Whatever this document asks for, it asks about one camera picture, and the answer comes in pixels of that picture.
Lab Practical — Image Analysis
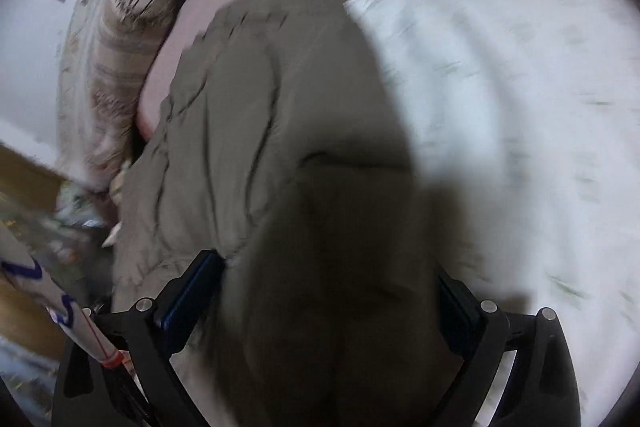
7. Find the white red-tipped pole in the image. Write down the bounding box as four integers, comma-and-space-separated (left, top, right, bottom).
0, 223, 126, 371

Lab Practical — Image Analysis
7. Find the olive quilted down jacket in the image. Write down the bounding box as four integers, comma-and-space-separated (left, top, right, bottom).
114, 0, 457, 426

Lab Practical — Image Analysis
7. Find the striped floral pillow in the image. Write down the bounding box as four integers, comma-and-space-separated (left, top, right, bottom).
56, 0, 175, 192

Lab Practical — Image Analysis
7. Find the white leaf-print bed quilt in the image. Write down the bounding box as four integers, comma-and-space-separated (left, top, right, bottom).
347, 0, 639, 426

